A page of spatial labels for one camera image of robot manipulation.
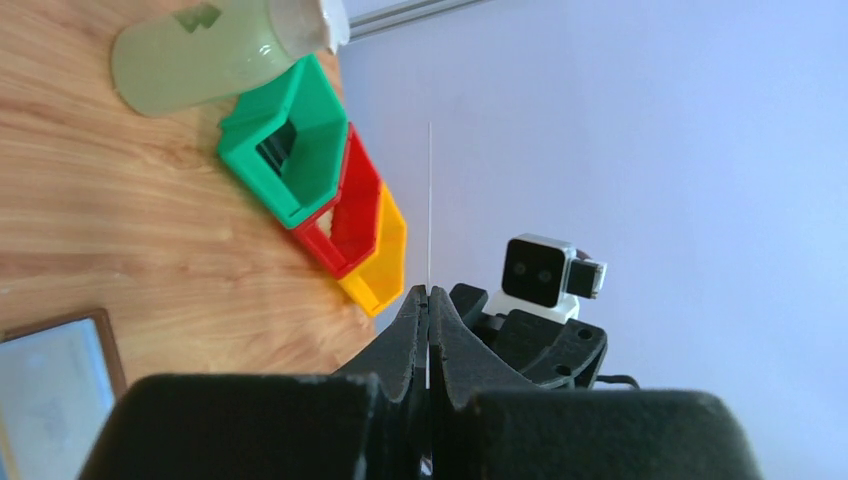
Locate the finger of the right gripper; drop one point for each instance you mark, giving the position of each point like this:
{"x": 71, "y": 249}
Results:
{"x": 549, "y": 354}
{"x": 469, "y": 302}

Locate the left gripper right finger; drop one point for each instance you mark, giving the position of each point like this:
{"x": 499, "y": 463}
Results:
{"x": 490, "y": 422}

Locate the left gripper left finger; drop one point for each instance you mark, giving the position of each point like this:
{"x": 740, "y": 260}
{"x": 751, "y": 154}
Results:
{"x": 368, "y": 420}

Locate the brown leather card holder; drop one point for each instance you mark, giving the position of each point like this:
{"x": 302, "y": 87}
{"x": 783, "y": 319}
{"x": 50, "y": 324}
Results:
{"x": 60, "y": 379}

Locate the black card in green bin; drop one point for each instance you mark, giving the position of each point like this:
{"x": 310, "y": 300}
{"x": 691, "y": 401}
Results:
{"x": 276, "y": 149}

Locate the yellow plastic bin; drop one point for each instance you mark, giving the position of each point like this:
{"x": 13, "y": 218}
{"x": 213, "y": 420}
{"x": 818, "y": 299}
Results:
{"x": 380, "y": 279}

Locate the red plastic bin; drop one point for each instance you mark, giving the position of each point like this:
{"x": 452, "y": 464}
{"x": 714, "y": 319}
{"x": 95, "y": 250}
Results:
{"x": 355, "y": 206}

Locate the green plastic bin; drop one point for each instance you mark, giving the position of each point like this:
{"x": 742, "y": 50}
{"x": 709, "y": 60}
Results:
{"x": 311, "y": 175}

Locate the green soap bottle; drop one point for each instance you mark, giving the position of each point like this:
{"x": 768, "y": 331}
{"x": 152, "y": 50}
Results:
{"x": 217, "y": 49}

